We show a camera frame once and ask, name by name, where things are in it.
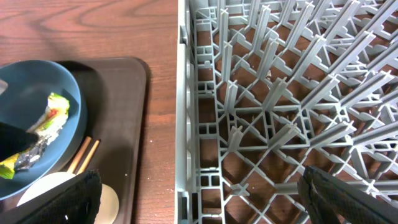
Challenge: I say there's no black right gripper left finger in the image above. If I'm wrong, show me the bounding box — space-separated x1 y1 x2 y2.
1 170 102 224

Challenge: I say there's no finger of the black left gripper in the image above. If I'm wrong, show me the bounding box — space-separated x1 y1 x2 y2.
0 123 39 161

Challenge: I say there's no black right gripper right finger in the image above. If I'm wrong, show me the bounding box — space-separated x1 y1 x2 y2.
298 166 397 223

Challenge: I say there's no yellow green snack wrapper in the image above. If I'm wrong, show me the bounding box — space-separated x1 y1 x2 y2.
1 93 70 179

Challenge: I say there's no grey dishwasher rack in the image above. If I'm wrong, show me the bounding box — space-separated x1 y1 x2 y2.
174 1 397 223

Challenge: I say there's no white cup green inside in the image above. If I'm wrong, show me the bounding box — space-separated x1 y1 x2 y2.
17 172 119 224

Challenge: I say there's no right wooden chopstick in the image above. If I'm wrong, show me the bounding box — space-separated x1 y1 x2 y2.
76 140 101 175

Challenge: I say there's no wooden chopstick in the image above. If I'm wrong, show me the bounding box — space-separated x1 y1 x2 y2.
76 140 101 175
67 136 91 174

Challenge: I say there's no left wooden chopstick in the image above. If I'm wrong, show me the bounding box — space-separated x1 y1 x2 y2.
67 136 91 174

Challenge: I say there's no dark blue plate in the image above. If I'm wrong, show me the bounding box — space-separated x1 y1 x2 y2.
1 60 87 200

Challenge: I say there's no brown serving tray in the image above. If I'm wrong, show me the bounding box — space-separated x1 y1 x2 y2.
0 56 148 224

